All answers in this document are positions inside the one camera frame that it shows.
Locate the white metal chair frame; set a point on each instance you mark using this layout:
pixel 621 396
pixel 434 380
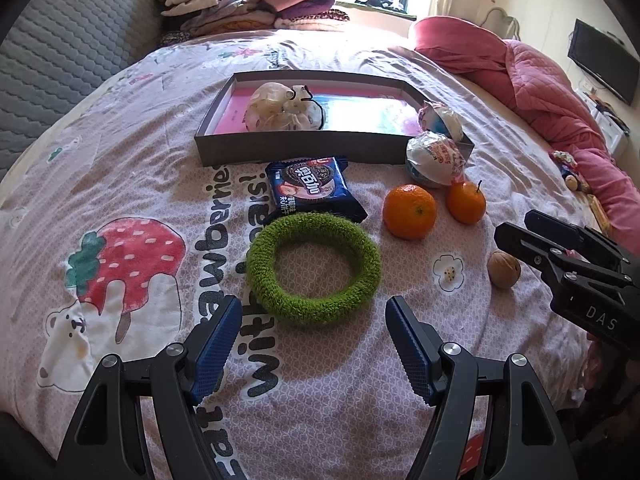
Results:
pixel 501 24

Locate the pink pillow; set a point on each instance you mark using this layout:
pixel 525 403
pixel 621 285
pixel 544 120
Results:
pixel 459 46

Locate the black flat television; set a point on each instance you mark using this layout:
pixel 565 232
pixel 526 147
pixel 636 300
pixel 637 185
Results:
pixel 605 59

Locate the pink strawberry bed sheet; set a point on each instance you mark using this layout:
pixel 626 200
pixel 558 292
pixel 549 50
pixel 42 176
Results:
pixel 117 239

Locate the larger orange mandarin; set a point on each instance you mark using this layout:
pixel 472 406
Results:
pixel 409 212

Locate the small colourful doll toy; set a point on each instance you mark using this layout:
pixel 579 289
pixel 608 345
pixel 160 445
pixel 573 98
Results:
pixel 569 171

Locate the grey quilted headboard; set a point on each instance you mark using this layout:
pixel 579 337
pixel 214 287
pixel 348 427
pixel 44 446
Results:
pixel 58 52

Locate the red white toy egg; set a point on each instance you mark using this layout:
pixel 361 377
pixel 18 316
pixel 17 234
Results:
pixel 434 160

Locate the walnut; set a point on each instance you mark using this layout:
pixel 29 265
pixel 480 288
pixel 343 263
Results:
pixel 503 269

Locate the clothes on window sill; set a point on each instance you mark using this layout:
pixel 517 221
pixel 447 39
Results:
pixel 387 5

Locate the dark cardboard box tray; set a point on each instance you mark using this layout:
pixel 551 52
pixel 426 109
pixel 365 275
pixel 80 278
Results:
pixel 270 146

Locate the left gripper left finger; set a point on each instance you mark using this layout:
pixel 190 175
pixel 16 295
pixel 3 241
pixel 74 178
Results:
pixel 105 438

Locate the mandarin with stem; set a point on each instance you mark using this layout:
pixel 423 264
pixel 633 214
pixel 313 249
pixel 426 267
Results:
pixel 466 202

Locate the pink quilted duvet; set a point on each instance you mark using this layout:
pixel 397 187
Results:
pixel 537 89

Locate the right hand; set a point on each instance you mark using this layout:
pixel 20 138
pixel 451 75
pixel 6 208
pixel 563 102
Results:
pixel 610 383

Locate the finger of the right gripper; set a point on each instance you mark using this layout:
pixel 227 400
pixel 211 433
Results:
pixel 540 254
pixel 592 245

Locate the white drawer cabinet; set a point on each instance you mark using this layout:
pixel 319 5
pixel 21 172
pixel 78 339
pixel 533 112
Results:
pixel 614 130

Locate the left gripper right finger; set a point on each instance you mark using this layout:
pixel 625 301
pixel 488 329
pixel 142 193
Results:
pixel 523 438

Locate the blue cookie packet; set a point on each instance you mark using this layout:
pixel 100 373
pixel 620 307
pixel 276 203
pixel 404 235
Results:
pixel 312 185

